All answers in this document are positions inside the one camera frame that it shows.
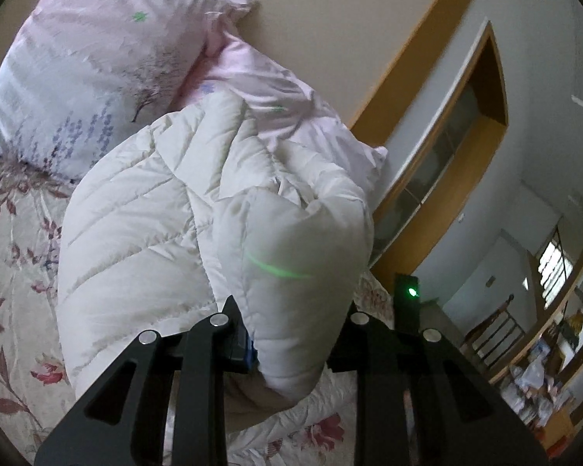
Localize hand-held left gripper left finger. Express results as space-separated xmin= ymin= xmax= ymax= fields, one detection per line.
xmin=34 ymin=295 xmax=257 ymax=466

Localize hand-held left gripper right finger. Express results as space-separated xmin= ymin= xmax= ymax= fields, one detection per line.
xmin=328 ymin=301 xmax=550 ymax=466

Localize cream quilted down jacket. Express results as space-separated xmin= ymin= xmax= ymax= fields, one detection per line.
xmin=57 ymin=90 xmax=375 ymax=435

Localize wooden chair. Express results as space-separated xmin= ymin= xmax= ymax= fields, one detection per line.
xmin=461 ymin=295 xmax=526 ymax=372

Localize barred window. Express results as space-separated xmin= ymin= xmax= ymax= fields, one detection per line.
xmin=534 ymin=239 xmax=575 ymax=303

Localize cluttered wooden shelf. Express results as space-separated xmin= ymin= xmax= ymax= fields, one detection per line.
xmin=488 ymin=243 xmax=583 ymax=450

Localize floral bed quilt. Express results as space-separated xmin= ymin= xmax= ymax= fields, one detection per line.
xmin=0 ymin=150 xmax=404 ymax=466

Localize pink tree print pillow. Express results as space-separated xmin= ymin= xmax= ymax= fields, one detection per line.
xmin=0 ymin=0 xmax=253 ymax=185
xmin=170 ymin=31 xmax=389 ymax=205

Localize wooden rimmed headboard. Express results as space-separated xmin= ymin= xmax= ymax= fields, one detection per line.
xmin=68 ymin=0 xmax=491 ymax=149

